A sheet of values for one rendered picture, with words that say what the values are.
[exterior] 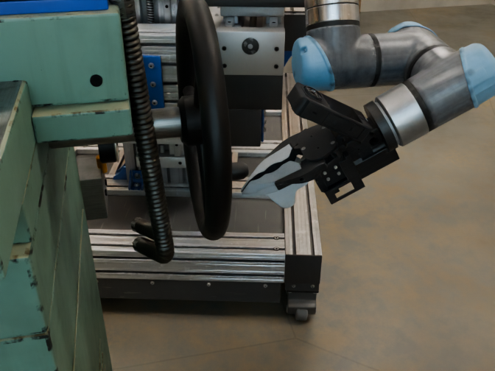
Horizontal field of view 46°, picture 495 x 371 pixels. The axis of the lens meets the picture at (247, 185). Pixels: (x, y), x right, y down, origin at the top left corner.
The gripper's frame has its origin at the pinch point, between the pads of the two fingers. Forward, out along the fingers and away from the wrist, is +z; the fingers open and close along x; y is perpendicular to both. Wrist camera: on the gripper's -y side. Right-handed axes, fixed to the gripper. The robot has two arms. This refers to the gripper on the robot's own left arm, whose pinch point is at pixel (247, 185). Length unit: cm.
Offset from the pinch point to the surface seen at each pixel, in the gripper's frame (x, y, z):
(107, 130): -10.7, -22.2, 6.7
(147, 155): -5.1, -14.4, 6.8
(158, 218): -5.4, -6.1, 10.8
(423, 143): 126, 118, -50
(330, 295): 45, 80, 6
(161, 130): -3.7, -15.6, 4.0
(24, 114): -13.0, -28.9, 11.1
